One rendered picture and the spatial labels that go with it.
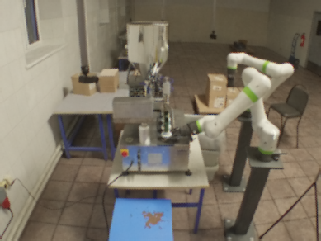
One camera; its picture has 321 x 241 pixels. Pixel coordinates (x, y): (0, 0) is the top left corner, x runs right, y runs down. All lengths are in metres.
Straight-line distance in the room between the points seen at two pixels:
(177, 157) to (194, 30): 10.50
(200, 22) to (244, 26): 2.23
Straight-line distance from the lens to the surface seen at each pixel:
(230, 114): 1.50
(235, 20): 12.35
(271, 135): 1.71
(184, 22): 11.86
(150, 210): 1.78
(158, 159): 1.73
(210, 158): 2.71
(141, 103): 1.54
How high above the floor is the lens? 1.95
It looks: 28 degrees down
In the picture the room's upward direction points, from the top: straight up
